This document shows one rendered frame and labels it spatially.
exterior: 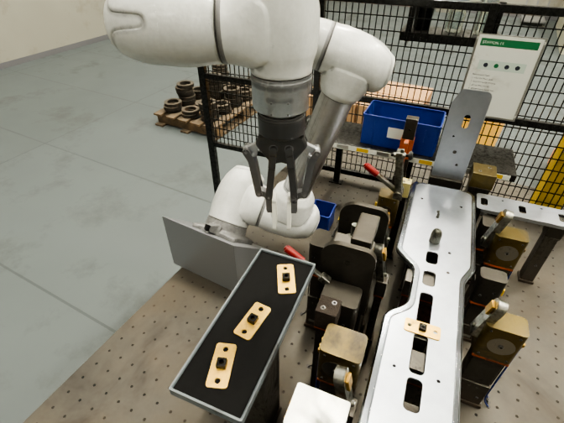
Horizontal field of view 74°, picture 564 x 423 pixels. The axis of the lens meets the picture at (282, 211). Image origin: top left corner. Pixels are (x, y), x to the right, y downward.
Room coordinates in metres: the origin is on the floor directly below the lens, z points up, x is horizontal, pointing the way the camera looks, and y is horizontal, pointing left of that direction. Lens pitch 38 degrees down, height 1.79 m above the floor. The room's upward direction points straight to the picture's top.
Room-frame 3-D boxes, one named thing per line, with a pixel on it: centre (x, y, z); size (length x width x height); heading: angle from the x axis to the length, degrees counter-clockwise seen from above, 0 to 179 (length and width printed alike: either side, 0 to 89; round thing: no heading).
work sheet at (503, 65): (1.44, -0.82, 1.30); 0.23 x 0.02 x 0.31; 68
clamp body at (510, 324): (0.52, -0.54, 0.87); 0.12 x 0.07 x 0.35; 68
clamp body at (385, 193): (1.03, -0.35, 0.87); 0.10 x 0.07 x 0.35; 68
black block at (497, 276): (0.71, -0.61, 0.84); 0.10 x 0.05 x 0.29; 68
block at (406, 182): (1.09, -0.43, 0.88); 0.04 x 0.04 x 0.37; 68
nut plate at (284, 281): (0.55, -0.01, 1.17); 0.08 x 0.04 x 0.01; 3
